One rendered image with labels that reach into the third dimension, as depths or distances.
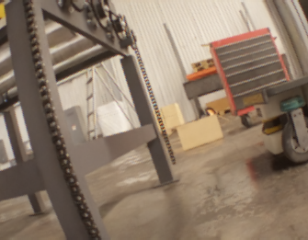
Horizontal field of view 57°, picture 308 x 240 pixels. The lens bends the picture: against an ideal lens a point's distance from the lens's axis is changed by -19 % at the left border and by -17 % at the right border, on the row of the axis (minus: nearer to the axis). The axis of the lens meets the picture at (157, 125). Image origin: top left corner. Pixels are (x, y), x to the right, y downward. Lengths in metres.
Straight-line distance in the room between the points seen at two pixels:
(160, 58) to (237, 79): 8.35
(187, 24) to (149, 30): 1.37
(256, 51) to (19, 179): 2.92
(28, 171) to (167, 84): 10.71
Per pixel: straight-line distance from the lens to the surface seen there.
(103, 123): 9.50
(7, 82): 1.86
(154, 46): 11.59
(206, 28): 11.59
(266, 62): 3.36
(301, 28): 1.38
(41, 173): 0.71
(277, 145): 1.34
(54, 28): 1.39
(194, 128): 3.32
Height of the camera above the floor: 0.32
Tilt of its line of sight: level
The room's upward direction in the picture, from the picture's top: 19 degrees counter-clockwise
